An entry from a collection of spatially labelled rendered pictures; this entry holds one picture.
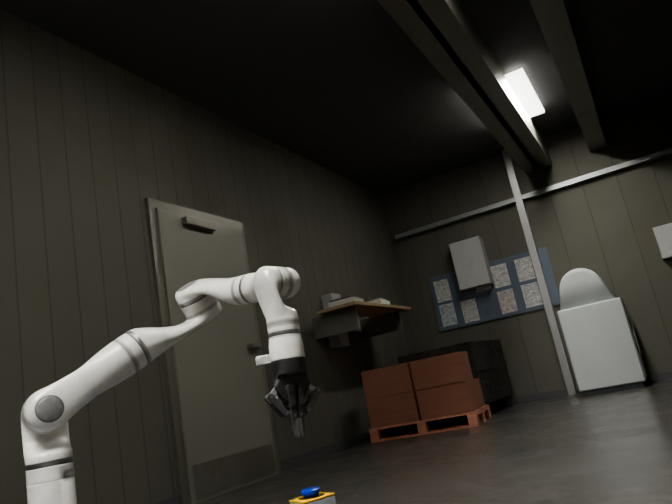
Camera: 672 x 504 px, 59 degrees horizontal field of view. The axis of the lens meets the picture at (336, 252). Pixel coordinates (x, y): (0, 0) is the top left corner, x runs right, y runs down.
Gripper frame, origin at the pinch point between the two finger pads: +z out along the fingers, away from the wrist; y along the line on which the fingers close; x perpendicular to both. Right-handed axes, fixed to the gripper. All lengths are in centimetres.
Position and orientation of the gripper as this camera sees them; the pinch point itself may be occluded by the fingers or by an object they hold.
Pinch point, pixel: (297, 428)
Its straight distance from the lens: 128.3
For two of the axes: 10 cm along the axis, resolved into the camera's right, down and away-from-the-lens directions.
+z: 1.6, 9.5, -2.5
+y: 8.4, 0.0, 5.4
